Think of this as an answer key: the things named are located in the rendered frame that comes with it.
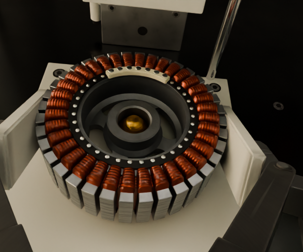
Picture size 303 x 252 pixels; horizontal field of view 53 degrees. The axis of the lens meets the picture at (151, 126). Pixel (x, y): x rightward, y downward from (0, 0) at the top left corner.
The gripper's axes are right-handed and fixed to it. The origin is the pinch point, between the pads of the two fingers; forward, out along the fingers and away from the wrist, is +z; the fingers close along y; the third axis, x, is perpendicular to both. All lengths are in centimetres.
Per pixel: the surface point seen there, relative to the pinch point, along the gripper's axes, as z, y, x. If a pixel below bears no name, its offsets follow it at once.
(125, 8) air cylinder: 10.4, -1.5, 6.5
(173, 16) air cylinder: 10.5, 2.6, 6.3
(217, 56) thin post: 6.3, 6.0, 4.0
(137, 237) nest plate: -4.0, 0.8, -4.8
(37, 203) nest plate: -2.7, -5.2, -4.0
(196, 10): -1.2, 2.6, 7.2
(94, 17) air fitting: 12.2, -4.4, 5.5
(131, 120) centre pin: 0.0, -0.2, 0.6
